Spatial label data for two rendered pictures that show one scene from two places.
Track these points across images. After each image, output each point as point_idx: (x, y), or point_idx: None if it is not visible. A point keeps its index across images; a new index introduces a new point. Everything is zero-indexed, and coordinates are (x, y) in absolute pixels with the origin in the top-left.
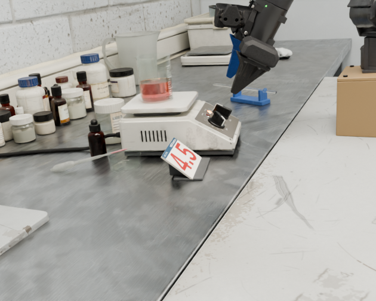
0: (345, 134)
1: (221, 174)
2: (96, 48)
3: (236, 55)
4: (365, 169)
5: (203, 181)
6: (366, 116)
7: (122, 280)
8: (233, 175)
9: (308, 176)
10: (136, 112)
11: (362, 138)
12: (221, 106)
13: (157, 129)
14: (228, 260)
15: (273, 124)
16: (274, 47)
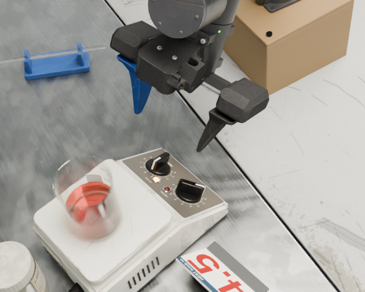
0: (276, 90)
1: (269, 261)
2: None
3: (142, 83)
4: None
5: (272, 290)
6: (296, 63)
7: None
8: (283, 254)
9: (345, 199)
10: (116, 269)
11: (295, 86)
12: (161, 160)
13: (148, 263)
14: None
15: (169, 112)
16: (249, 80)
